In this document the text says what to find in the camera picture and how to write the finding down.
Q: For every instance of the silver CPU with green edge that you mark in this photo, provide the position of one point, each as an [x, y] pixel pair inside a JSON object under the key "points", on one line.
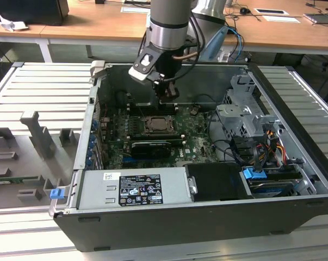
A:
{"points": [[157, 124]]}

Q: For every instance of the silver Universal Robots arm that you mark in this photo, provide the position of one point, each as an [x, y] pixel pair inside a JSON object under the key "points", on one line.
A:
{"points": [[166, 16]]}

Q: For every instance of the thin metal locking lever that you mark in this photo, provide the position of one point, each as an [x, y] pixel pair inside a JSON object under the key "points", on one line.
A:
{"points": [[142, 113]]}

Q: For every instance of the CPU socket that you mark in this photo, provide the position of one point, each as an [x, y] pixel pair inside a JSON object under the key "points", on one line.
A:
{"points": [[160, 133]]}

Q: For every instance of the round silver coin battery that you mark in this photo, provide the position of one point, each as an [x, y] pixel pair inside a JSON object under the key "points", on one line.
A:
{"points": [[194, 111]]}

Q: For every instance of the grey case latch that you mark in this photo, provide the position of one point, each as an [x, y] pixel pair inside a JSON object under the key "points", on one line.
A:
{"points": [[98, 68]]}

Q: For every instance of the green motherboard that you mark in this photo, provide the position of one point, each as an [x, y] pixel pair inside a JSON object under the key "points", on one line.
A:
{"points": [[193, 127]]}

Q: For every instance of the wooden desk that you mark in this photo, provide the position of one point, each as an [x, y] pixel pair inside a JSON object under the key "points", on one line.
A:
{"points": [[98, 24], [275, 32]]}

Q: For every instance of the black graphics card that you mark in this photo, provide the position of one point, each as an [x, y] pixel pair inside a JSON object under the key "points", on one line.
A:
{"points": [[150, 149]]}

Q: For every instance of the metal drive cage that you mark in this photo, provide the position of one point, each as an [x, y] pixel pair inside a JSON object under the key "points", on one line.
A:
{"points": [[234, 119]]}

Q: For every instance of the hard disk in blue carrier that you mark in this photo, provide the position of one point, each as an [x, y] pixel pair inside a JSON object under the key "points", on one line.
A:
{"points": [[254, 174]]}

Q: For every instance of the silver power supply unit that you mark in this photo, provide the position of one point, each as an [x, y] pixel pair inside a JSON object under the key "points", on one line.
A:
{"points": [[98, 190]]}

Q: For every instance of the black box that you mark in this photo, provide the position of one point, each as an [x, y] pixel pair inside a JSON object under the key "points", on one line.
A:
{"points": [[30, 11]]}

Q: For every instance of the crumpled white paper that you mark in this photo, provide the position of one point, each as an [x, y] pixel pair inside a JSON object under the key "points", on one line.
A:
{"points": [[12, 24]]}

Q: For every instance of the open black PC case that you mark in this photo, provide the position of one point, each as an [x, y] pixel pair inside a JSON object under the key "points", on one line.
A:
{"points": [[180, 228]]}

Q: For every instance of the grey laptop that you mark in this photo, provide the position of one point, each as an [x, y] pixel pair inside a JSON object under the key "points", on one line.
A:
{"points": [[321, 18]]}

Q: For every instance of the grey parts rack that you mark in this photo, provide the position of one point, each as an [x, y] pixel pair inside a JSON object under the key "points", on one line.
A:
{"points": [[25, 152]]}

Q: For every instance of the blue case latch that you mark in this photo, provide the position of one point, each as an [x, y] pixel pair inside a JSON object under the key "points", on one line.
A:
{"points": [[56, 194]]}

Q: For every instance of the green RAM stick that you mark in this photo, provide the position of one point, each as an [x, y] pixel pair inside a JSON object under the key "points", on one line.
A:
{"points": [[14, 179]]}

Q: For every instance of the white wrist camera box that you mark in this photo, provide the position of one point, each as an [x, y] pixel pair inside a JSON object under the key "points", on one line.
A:
{"points": [[143, 62]]}

